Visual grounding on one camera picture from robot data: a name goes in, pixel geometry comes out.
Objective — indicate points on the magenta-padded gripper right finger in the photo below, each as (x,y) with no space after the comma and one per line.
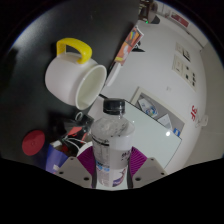
(150,170)

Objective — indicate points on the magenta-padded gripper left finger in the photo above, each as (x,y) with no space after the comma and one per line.
(70,170)

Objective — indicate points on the clear black-capped drink bottle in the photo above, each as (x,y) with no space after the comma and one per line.
(111,146)

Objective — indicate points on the red and black tool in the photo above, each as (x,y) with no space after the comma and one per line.
(77,130)

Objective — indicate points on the flat round red coaster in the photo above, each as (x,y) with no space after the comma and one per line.
(33,142)

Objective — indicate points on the small white case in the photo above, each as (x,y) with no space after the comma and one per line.
(113,74)

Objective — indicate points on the colourful orange booklet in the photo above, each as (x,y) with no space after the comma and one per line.
(128,45)

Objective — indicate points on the large white wall poster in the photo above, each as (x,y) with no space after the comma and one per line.
(185,71)

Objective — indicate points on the small white wall poster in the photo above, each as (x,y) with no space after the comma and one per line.
(183,51)

